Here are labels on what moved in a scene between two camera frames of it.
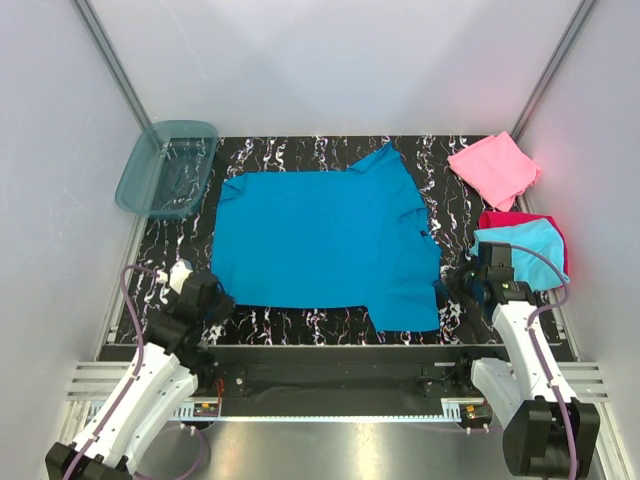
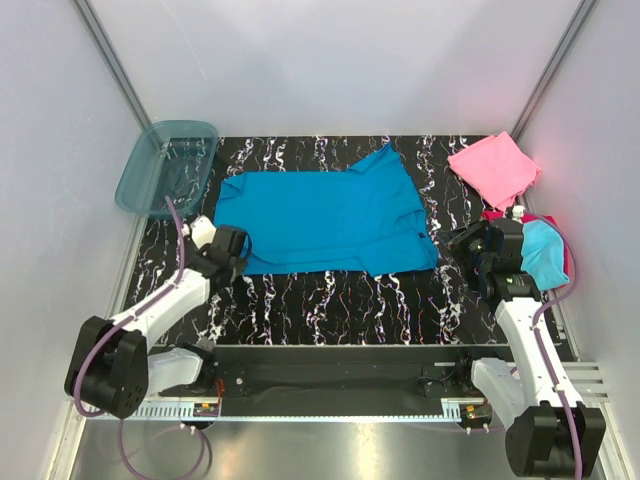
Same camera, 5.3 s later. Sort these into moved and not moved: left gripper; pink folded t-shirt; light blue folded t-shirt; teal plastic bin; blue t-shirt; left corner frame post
Moved: left gripper; blue t-shirt
Not moved: pink folded t-shirt; light blue folded t-shirt; left corner frame post; teal plastic bin
